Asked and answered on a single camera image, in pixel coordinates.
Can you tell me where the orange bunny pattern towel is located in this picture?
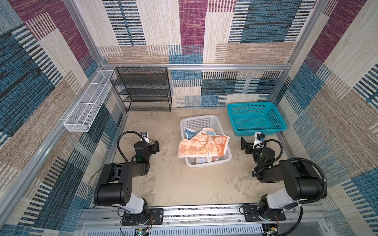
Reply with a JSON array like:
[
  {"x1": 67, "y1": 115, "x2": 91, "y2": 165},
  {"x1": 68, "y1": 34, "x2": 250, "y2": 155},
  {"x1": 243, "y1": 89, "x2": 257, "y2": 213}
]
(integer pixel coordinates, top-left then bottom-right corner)
[{"x1": 177, "y1": 131, "x2": 230, "y2": 158}]

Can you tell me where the white plastic laundry basket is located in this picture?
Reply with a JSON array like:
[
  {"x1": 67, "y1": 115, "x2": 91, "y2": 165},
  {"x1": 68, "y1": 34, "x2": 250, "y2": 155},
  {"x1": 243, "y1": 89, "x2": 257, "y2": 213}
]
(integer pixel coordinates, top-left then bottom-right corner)
[{"x1": 177, "y1": 115, "x2": 232, "y2": 167}]

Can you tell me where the white wire mesh tray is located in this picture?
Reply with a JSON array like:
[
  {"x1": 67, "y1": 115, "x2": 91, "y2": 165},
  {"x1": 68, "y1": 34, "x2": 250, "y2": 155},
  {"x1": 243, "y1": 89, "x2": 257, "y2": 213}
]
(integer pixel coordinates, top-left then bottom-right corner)
[{"x1": 64, "y1": 70, "x2": 113, "y2": 132}]

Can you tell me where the black wire shelf rack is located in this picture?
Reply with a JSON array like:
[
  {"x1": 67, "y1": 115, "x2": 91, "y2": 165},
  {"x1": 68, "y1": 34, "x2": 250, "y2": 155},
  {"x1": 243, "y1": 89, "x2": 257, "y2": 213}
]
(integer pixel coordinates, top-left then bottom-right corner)
[{"x1": 110, "y1": 67, "x2": 172, "y2": 112}]

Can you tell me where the teal plastic basket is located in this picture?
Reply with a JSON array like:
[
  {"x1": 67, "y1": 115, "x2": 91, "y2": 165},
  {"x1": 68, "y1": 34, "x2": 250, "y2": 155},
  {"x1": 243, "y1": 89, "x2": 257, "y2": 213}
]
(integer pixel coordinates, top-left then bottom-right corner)
[{"x1": 227, "y1": 102, "x2": 287, "y2": 137}]

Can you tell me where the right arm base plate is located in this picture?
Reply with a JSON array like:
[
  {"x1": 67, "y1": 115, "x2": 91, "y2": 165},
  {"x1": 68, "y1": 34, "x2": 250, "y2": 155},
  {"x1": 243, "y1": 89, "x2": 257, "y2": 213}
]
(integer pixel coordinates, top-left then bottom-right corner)
[{"x1": 239, "y1": 204, "x2": 286, "y2": 222}]

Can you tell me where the blue bunny pattern towel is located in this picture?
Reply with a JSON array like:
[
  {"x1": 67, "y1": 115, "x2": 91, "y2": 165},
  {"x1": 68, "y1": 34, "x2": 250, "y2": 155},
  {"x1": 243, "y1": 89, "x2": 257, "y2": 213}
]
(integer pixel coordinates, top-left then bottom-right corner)
[{"x1": 184, "y1": 127, "x2": 198, "y2": 140}]

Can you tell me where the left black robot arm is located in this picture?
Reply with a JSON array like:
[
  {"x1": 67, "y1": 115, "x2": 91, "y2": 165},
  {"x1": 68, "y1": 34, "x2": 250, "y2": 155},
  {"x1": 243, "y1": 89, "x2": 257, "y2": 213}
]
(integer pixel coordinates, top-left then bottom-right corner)
[{"x1": 93, "y1": 131, "x2": 159, "y2": 226}]

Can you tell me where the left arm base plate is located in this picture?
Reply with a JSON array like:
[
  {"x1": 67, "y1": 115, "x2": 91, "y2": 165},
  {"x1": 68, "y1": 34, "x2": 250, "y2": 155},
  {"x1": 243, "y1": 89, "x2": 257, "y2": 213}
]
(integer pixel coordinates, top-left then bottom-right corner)
[{"x1": 121, "y1": 208, "x2": 164, "y2": 226}]

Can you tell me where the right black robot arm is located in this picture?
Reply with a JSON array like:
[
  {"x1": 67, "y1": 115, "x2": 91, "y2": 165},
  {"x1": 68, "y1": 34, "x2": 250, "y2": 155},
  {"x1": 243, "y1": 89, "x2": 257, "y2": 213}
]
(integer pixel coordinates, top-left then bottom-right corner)
[{"x1": 239, "y1": 133, "x2": 327, "y2": 222}]

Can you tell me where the aluminium mounting rail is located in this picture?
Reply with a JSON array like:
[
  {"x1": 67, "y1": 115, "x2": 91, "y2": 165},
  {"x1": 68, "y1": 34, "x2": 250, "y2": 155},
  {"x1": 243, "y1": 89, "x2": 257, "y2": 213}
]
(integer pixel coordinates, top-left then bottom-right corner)
[{"x1": 76, "y1": 203, "x2": 328, "y2": 236}]

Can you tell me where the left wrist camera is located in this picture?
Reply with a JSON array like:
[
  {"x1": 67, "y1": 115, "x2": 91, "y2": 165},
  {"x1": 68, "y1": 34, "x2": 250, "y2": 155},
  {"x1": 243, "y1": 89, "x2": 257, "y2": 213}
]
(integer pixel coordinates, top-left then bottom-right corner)
[{"x1": 140, "y1": 131, "x2": 150, "y2": 143}]

